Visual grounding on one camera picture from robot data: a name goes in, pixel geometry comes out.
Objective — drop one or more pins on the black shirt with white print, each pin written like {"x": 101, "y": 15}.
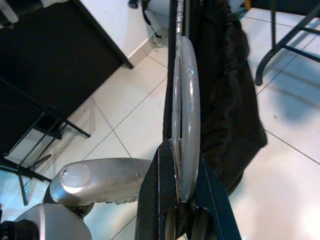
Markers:
{"x": 230, "y": 100}

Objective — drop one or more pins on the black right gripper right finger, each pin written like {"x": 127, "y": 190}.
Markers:
{"x": 215, "y": 212}

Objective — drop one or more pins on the black metal clothes rack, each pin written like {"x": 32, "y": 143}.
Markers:
{"x": 265, "y": 62}

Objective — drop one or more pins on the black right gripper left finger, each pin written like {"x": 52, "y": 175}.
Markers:
{"x": 155, "y": 200}

